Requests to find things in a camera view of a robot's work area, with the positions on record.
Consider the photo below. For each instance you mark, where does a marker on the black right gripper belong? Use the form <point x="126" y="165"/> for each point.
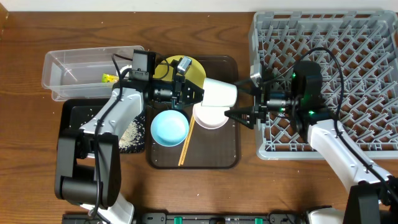
<point x="260" y="104"/>

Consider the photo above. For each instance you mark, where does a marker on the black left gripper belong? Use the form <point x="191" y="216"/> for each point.
<point x="179" y="93"/>

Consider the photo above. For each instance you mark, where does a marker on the yellow plate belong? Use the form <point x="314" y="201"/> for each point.
<point x="196" y="73"/>

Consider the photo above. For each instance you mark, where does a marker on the white green cup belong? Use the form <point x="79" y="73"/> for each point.
<point x="218" y="93"/>

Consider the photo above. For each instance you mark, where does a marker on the pink bowl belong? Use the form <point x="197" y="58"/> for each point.
<point x="210" y="117"/>

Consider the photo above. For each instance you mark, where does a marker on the light blue bowl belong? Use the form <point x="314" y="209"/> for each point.
<point x="169" y="128"/>

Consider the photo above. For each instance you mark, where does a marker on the green yellow snack wrapper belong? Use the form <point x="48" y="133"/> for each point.
<point x="107" y="78"/>

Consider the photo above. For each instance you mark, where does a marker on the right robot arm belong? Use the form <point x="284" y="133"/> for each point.
<point x="372" y="190"/>

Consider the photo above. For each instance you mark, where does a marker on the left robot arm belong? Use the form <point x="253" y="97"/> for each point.
<point x="88" y="170"/>

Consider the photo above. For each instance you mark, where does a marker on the grey dishwasher rack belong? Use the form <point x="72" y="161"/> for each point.
<point x="357" y="53"/>

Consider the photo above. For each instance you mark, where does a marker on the dark brown tray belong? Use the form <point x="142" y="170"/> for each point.
<point x="207" y="149"/>

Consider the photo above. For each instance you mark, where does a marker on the wooden chopstick right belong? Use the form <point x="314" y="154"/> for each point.
<point x="188" y="146"/>

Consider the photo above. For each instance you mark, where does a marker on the wooden chopstick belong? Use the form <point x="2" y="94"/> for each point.
<point x="185" y="146"/>
<point x="188" y="146"/>

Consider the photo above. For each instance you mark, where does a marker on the wooden chopstick left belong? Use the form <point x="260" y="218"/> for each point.
<point x="185" y="146"/>

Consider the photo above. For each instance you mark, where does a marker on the pile of rice grains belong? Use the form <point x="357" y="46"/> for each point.
<point x="133" y="138"/>

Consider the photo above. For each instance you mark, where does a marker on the clear plastic bin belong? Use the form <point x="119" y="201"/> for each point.
<point x="77" y="73"/>

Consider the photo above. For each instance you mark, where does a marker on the black plastic bin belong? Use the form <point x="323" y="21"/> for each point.
<point x="77" y="112"/>

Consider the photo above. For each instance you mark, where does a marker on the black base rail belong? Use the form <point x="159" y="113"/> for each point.
<point x="188" y="218"/>

